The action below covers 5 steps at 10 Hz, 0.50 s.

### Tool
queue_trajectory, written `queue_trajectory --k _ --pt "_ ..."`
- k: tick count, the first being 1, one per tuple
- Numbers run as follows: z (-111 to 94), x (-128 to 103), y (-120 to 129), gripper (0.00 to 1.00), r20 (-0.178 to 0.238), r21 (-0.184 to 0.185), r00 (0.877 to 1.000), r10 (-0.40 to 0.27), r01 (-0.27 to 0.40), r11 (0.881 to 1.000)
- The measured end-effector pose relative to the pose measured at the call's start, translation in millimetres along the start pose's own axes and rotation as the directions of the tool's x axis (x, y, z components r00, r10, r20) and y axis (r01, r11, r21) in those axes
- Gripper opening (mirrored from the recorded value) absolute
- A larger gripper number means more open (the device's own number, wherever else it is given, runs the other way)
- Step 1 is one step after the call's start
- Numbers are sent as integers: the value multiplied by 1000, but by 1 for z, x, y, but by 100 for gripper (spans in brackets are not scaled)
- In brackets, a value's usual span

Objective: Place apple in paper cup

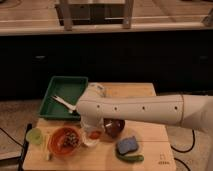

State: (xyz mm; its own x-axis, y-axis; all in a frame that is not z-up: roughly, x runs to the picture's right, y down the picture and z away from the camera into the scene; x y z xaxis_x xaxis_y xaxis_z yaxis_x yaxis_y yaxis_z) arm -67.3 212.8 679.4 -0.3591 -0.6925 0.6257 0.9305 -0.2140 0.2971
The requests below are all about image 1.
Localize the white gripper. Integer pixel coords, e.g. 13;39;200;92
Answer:
81;117;103;132

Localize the red apple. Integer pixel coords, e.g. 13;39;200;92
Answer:
89;131;102;140

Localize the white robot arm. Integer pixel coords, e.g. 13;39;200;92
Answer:
76;83;213;171

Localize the white paper cup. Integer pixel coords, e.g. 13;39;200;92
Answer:
82;129;102;147

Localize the small green cup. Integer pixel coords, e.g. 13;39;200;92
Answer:
26;128;43;145

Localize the dark brown bowl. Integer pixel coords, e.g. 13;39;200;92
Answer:
104;119;125;138

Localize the white plastic fork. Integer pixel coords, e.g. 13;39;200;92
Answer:
52;95;76;113

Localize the orange plastic bowl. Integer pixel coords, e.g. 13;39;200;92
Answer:
48;126;81;157

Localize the green plastic tray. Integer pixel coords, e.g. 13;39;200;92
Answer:
39;76;88;121

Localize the blue sponge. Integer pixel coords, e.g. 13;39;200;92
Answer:
116;136;139;155

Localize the green cucumber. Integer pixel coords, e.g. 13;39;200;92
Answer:
115;151;144;163

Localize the black cable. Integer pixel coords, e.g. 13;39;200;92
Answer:
171;129;196;171

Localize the wooden stool frame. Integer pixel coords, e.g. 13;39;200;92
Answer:
55;0;134;31

